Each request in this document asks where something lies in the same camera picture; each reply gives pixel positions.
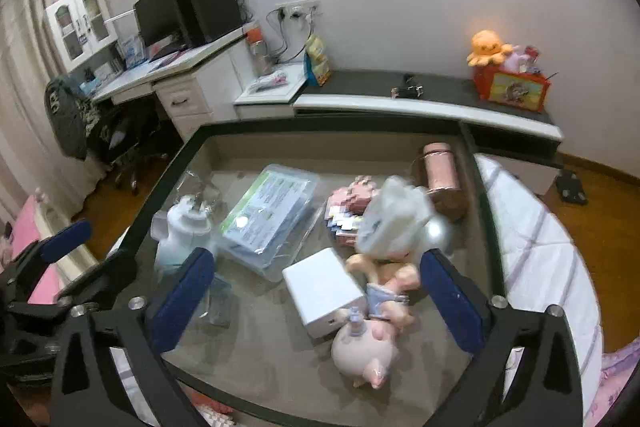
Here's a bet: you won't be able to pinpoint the purple printed blanket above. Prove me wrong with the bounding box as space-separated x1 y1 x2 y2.
582 347 632 427

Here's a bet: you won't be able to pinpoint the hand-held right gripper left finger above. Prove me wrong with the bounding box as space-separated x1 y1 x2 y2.
49 247 217 427

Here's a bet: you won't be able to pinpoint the grey fabric storage box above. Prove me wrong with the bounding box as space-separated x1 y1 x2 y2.
107 119 506 427

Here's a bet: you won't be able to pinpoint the blue white box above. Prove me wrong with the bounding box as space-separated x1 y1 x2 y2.
117 34 146 70

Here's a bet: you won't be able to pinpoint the purple plush toy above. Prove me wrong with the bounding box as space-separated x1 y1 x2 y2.
502 44 531 72

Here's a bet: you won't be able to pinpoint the white desk lamp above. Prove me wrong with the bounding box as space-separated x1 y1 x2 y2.
102 7 138 25

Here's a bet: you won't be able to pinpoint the white cardboard box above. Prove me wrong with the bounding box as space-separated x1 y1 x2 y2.
281 248 368 339

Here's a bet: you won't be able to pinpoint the white desk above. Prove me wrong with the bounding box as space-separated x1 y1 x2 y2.
92 22 256 142

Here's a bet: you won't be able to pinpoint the black computer monitor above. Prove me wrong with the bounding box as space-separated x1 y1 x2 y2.
134 0 193 58

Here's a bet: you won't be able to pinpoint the dark printed jacket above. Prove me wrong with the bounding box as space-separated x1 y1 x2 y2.
45 74 103 160

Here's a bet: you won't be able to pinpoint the red printed toy box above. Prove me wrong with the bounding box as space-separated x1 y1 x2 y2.
474 64 551 114

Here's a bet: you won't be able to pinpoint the pink pig toy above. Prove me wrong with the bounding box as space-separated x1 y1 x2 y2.
331 307 401 390

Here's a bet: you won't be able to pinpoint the black office chair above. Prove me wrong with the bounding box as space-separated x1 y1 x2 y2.
85 99 168 195

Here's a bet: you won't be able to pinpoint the small clear plastic box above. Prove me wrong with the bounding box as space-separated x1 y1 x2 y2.
200 279 238 328

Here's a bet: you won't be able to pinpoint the small black device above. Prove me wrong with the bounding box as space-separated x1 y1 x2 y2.
391 74 425 100

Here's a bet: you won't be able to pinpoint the white glass-door cabinet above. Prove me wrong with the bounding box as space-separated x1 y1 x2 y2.
45 0 118 72

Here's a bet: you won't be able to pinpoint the white tissue packet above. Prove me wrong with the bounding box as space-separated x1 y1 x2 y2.
356 176 436 258

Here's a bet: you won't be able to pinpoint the colourful card stack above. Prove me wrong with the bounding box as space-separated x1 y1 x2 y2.
325 207 366 248

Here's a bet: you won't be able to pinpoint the pink red patterned item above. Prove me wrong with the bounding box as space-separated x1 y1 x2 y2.
192 394 242 427

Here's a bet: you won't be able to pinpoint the beige curtain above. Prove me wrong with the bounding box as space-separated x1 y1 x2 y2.
0 0 96 218

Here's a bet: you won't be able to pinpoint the pink printed pouch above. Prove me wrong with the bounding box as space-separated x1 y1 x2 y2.
249 71 289 94

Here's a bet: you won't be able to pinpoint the large black speaker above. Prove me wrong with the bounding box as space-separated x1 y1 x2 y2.
171 0 244 48

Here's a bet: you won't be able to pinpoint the orange-capped clear bottle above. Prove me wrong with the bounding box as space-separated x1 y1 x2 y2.
247 27 273 78

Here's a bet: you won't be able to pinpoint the orange octopus plush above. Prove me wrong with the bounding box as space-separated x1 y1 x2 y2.
467 29 515 68

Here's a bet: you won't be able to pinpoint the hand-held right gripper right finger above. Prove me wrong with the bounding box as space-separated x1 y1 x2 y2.
419 248 585 427

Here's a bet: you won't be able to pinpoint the rose gold metal cup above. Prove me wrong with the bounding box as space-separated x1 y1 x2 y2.
411 142 471 223

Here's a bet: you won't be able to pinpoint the black power cables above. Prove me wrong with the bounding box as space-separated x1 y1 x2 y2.
266 7 316 62

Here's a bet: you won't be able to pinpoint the clear plastic case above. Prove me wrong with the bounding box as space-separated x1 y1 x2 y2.
218 163 321 283

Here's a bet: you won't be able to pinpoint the pink white bed frame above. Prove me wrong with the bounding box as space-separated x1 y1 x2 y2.
0 194 101 308

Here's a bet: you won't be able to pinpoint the white wall outlet strip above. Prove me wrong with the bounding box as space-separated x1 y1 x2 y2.
275 0 322 18

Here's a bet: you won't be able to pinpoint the pink block toy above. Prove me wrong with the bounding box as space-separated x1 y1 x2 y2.
327 176 383 218

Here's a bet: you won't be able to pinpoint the small black object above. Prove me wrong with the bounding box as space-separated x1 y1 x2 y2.
555 169 589 206

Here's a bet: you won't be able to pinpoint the small baby doll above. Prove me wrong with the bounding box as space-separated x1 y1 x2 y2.
345 252 418 333

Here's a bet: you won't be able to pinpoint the yellow blue snack bag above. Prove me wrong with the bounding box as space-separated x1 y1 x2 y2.
303 34 332 86

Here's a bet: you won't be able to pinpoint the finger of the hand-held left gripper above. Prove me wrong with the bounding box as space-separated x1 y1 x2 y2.
9 220 94 279
54 251 139 309

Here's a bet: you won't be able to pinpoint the low dark-topped cabinet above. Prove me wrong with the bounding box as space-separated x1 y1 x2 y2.
292 69 563 195

